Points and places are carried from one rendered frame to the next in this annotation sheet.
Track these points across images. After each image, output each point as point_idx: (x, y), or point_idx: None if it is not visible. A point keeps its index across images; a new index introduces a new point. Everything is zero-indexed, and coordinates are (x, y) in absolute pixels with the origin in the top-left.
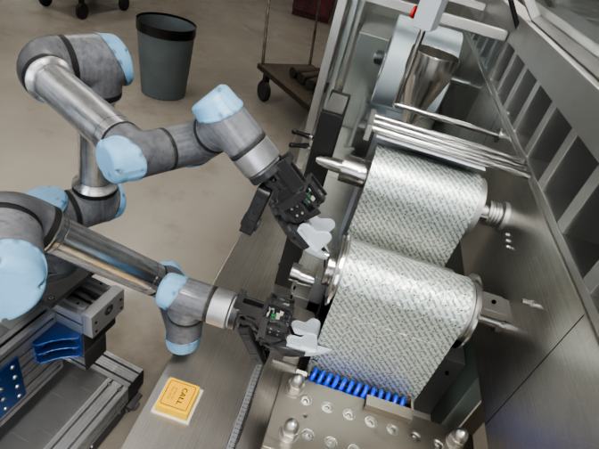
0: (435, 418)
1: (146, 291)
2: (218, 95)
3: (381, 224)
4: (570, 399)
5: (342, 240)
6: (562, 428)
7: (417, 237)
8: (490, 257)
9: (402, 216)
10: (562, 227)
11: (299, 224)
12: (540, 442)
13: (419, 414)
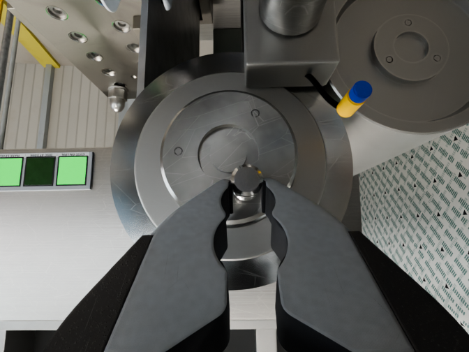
0: (228, 40)
1: None
2: None
3: (444, 194)
4: (97, 272)
5: (423, 135)
6: (84, 254)
7: (391, 200)
8: (349, 209)
9: (421, 238)
10: (260, 333)
11: (294, 325)
12: (91, 224)
13: (236, 17)
